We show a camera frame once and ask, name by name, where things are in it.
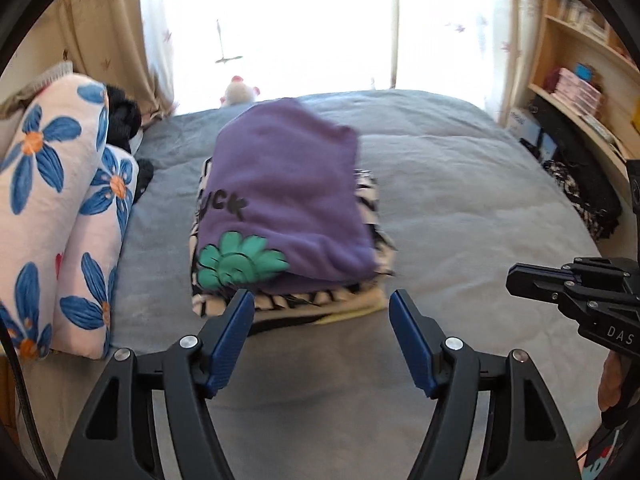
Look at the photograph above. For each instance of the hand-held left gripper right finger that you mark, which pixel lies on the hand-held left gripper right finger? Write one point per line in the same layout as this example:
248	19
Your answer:
412	345

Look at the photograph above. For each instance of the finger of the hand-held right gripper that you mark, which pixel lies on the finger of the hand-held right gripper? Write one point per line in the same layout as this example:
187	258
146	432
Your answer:
537	284
600	269

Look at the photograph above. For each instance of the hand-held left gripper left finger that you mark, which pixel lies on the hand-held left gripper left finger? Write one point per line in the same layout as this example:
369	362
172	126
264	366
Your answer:
232	340

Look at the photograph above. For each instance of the purple hoodie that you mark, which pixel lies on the purple hoodie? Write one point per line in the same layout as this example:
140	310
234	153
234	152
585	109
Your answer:
290	200

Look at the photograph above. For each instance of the black clothes pile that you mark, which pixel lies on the black clothes pile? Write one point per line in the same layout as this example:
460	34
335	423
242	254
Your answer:
125	125

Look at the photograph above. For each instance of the person's right hand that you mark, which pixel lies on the person's right hand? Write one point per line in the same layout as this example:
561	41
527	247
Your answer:
610	385

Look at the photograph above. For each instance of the pale yellow garment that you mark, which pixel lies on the pale yellow garment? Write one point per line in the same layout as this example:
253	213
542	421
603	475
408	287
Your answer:
350	316

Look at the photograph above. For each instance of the black floral garment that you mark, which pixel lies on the black floral garment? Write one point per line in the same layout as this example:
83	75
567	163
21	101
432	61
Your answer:
585	195

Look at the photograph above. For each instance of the black white patterned garment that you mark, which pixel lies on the black white patterned garment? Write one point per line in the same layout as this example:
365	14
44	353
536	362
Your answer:
372	240

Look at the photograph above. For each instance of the grey blanket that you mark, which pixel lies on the grey blanket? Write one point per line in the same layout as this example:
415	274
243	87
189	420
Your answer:
450	200

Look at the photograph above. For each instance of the person's printed clothing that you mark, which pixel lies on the person's printed clothing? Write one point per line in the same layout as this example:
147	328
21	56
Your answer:
612	455

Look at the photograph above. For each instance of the white box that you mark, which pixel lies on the white box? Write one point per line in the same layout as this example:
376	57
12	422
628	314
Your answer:
522	124

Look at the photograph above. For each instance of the blue flower print pillow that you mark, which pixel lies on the blue flower print pillow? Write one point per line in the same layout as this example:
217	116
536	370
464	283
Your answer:
50	160
95	255

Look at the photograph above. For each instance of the row of pink boxes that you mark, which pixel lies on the row of pink boxes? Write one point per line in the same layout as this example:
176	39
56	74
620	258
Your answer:
577	91

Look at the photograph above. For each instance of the small teal box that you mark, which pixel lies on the small teal box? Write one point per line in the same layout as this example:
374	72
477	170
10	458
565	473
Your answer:
582	70

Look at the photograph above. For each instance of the wooden bookshelf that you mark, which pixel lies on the wooden bookshelf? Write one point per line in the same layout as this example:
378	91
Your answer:
585	60

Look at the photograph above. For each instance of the beige curtain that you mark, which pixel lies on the beige curtain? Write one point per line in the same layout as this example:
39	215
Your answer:
522	35
110	30

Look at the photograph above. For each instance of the white plush toy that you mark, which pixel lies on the white plush toy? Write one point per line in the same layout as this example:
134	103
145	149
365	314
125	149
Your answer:
240	91

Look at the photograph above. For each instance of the row of books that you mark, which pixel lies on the row of books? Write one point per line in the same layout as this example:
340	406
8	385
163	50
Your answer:
582	12

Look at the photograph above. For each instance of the sheer white curtain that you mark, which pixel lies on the sheer white curtain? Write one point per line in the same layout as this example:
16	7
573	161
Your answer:
160	25
450	25

